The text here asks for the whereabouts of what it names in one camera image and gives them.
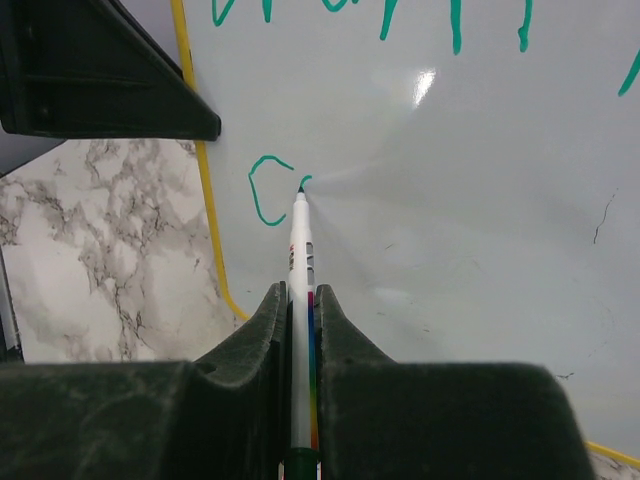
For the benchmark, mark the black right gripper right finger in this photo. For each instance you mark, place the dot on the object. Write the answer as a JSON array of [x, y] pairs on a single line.
[[381, 419]]

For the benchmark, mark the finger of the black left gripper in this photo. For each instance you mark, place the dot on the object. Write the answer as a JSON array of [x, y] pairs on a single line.
[[89, 70]]

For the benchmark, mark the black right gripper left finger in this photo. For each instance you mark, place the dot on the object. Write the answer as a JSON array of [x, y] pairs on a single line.
[[218, 417]]

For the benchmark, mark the white green whiteboard marker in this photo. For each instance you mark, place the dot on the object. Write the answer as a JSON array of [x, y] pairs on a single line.
[[302, 454]]

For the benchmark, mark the yellow framed whiteboard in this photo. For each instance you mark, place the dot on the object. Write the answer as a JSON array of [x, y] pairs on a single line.
[[472, 171]]

